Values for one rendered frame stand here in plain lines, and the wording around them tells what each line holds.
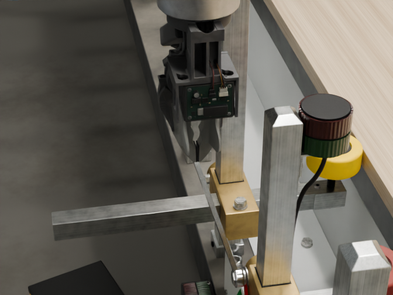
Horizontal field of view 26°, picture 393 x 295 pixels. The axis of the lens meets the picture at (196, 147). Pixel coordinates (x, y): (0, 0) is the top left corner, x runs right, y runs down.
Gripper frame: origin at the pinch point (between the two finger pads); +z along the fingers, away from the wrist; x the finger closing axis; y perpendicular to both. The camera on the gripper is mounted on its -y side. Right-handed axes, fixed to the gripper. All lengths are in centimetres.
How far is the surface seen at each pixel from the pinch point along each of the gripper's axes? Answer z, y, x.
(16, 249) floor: 99, -103, -33
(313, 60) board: 10.1, -37.2, 27.4
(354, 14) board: 10, -53, 40
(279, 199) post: 0.1, 11.9, 7.6
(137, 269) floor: 100, -89, 0
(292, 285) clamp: 13.4, 12.2, 9.7
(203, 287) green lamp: 30.1, -6.8, 2.3
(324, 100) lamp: -10.9, 9.1, 12.9
